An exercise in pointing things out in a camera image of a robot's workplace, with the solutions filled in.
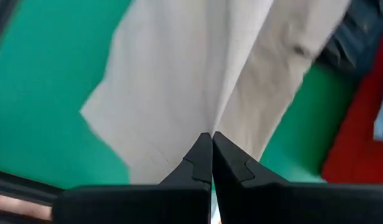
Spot red plastic laundry bin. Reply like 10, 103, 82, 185
321, 24, 383, 184

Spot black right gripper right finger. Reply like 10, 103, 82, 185
212, 131, 383, 224

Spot beige garment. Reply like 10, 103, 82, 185
80, 0, 351, 185

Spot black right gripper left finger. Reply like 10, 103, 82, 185
52, 132, 213, 224

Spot dark blue denim jeans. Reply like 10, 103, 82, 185
315, 0, 383, 78

